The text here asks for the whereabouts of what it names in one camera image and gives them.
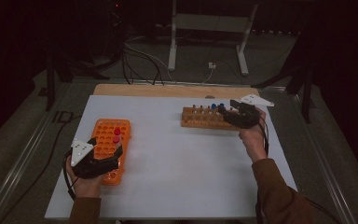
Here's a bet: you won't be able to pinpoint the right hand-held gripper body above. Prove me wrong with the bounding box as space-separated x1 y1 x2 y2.
223 93 275 129

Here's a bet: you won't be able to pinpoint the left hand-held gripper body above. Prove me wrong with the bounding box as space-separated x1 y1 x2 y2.
70 138 120 180

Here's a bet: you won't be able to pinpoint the orange plastic tube rack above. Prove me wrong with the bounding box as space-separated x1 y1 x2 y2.
88 118 132 187

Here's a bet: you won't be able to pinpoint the wooden test tube rack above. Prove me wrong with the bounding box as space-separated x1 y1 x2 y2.
180 106 241 131

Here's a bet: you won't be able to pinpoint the person's left hand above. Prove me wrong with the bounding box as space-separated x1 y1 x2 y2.
65 164 105 199

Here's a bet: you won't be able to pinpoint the person's right hand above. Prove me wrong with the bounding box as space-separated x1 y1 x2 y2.
238 108 269 163

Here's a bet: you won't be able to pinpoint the white table mat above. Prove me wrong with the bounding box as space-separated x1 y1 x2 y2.
44 94 297 220

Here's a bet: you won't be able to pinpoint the black stand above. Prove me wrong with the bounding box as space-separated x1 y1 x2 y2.
251 31 316 124
45 46 111 112

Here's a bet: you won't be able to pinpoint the white metal stand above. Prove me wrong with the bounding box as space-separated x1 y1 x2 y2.
167 0 259 77

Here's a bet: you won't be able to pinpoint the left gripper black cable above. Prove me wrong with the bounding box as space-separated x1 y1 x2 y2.
62 150 77 200

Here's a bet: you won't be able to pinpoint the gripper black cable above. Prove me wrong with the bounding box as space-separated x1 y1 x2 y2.
62 150 77 200
256 116 270 157

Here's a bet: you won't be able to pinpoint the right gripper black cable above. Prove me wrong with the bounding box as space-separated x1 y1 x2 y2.
256 116 270 157

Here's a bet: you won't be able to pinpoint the white cable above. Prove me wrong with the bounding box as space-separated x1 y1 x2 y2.
200 67 214 85

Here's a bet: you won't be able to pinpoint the black floor cable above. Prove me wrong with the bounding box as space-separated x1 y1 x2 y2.
301 195 343 224
0 115 83 224

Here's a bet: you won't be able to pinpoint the metal floor rail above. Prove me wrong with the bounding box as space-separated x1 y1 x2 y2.
287 90 358 224
0 82 73 224

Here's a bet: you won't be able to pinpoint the black floor cables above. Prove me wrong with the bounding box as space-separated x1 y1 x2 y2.
120 40 166 87

